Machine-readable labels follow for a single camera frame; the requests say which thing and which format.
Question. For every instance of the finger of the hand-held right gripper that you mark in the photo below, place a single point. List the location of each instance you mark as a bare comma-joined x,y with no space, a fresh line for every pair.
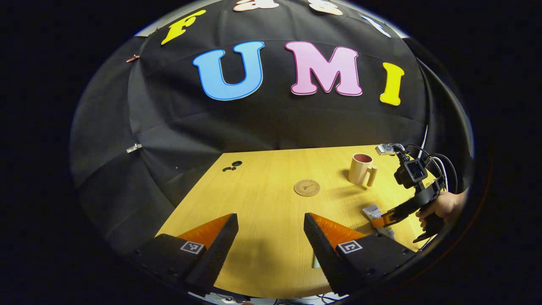
404,209

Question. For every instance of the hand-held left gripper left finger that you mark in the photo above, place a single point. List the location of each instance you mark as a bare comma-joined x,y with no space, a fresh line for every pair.
218,250

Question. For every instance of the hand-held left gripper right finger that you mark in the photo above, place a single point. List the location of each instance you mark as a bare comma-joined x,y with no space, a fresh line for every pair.
319,254

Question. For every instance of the pale green toothbrush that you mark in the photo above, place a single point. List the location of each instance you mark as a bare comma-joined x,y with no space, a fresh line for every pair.
316,260

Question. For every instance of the white toothpaste tube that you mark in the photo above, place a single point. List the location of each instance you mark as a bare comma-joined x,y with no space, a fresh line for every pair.
372,212

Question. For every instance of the beige cup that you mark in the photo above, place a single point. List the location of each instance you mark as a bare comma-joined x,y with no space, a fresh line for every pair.
359,171

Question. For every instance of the wooden desktop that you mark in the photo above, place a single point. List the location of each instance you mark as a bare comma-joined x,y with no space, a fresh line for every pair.
271,203

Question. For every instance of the silver metal clip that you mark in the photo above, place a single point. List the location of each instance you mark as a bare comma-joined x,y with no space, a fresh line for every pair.
134,148

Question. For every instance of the black backdrop cloth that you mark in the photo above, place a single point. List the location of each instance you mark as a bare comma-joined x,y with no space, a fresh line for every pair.
271,118

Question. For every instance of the copper clip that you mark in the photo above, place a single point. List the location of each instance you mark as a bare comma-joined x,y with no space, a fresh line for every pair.
132,58

